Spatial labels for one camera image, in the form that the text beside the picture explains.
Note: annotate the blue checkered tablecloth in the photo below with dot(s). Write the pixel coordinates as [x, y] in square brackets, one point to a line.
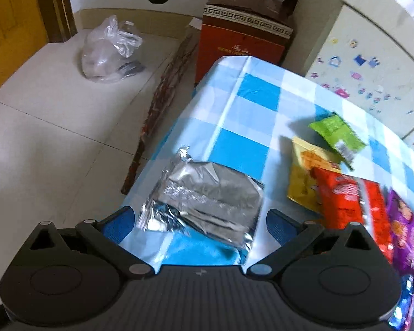
[244, 114]

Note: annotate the purple snack bag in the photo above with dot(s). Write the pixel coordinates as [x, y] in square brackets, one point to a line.
[401, 218]

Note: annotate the green snack packet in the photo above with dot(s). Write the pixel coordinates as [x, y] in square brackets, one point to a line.
[340, 137]

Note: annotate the silver foil snack bag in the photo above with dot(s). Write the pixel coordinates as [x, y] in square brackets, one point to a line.
[214, 200]

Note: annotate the yellow wooden door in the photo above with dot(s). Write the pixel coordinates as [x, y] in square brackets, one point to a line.
[28, 25]

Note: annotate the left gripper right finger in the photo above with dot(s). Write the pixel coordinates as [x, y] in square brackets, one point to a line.
[294, 239]

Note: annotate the red brown gift box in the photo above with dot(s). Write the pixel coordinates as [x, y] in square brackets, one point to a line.
[257, 28]

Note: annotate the red snack bag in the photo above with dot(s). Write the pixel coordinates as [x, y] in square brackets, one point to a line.
[348, 199]

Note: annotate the yellow waffle snack packet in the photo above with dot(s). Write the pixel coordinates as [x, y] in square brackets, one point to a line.
[303, 188]

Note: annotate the clear plastic bag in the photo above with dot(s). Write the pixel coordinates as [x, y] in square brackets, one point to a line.
[110, 52]

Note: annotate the cream cabinet with stickers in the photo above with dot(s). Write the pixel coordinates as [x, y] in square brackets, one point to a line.
[367, 57]

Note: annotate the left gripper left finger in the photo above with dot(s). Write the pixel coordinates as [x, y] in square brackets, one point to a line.
[105, 237]

